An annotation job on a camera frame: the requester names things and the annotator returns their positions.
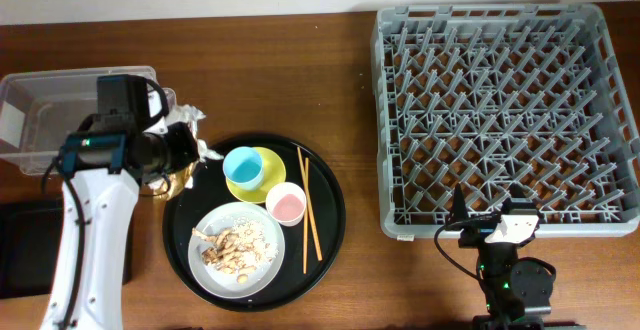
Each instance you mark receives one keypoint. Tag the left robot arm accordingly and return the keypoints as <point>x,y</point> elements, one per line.
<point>123,146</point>

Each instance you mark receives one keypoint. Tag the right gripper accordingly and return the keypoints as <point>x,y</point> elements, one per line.
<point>486,225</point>

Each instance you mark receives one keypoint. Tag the grey plate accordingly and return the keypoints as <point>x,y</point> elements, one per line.
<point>223,285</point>

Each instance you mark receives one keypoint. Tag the pink cup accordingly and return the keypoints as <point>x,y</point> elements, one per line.
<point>286,203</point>

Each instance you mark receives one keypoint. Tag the black rectangular bin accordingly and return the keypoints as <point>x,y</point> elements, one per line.
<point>30,239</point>

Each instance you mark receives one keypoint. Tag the wooden chopstick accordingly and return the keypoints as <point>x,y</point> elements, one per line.
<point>311,219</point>
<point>305,217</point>

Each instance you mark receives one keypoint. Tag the blue cup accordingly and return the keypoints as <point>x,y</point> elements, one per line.
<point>244,167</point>

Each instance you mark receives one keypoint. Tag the left wooden chopstick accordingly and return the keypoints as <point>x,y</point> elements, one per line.
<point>305,217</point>

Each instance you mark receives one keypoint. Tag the clear plastic bin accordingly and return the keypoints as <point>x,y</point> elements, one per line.
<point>40,109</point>

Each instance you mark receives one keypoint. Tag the round black tray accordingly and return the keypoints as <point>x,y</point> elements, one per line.
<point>210,191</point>

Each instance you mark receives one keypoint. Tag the right wooden chopstick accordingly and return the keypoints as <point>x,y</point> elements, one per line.
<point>311,219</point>

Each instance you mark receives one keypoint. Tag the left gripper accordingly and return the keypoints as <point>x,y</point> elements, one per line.
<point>183,134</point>

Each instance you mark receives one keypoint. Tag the grey dishwasher rack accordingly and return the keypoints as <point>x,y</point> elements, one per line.
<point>484,97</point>

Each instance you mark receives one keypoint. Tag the white gold wrapper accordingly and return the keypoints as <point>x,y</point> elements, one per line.
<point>165,190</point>

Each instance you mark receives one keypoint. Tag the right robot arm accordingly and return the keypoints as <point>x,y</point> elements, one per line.
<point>517,290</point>

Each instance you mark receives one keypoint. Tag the food scraps on plate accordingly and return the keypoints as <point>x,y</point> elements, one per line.
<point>238,250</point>

